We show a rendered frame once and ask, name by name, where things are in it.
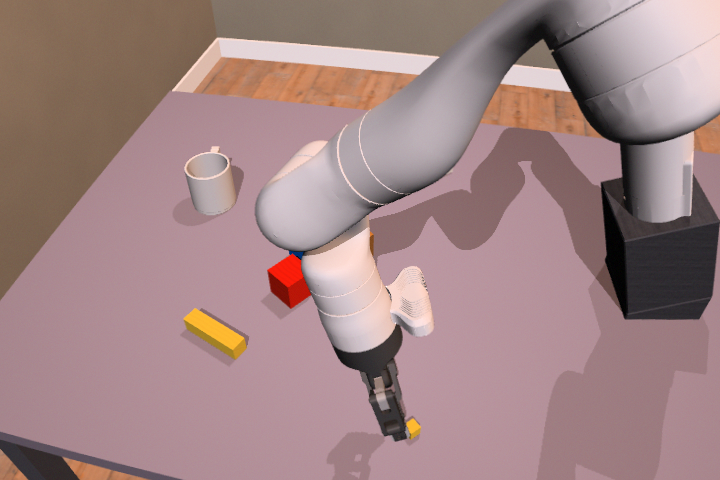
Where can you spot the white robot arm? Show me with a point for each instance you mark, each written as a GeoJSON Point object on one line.
{"type": "Point", "coordinates": [642, 72]}

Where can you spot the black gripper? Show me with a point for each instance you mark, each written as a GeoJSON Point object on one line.
{"type": "Point", "coordinates": [376, 375]}

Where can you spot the grey cylinder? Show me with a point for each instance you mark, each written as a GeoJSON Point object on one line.
{"type": "Point", "coordinates": [210, 196]}

